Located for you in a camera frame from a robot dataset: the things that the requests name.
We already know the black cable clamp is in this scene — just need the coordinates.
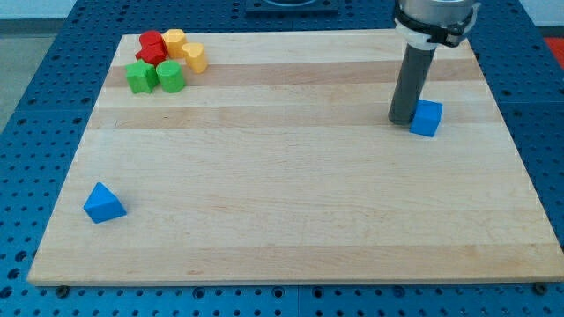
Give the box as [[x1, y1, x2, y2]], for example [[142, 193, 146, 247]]
[[393, 3, 479, 48]]

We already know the yellow pentagon block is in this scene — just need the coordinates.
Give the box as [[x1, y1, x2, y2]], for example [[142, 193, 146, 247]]
[[161, 29, 188, 59]]

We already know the green star block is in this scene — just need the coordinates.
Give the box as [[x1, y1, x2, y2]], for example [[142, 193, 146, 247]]
[[125, 59, 159, 94]]

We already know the blue triangle block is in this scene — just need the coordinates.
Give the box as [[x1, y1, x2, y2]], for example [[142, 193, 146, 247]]
[[83, 182, 127, 224]]

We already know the yellow heart block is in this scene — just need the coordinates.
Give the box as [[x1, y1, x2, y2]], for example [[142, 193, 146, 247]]
[[182, 42, 208, 74]]

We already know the green cylinder block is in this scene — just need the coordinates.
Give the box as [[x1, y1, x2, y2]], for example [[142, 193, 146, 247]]
[[156, 60, 186, 93]]

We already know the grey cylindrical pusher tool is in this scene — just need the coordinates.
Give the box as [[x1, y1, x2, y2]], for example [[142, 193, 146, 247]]
[[388, 44, 435, 125]]

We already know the wooden board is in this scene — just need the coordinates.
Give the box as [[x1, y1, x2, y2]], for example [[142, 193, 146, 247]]
[[27, 30, 563, 286]]

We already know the blue cube block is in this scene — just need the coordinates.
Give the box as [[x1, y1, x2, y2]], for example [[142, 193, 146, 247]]
[[410, 100, 443, 137]]

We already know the red star block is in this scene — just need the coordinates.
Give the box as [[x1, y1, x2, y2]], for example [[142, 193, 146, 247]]
[[135, 45, 167, 67]]

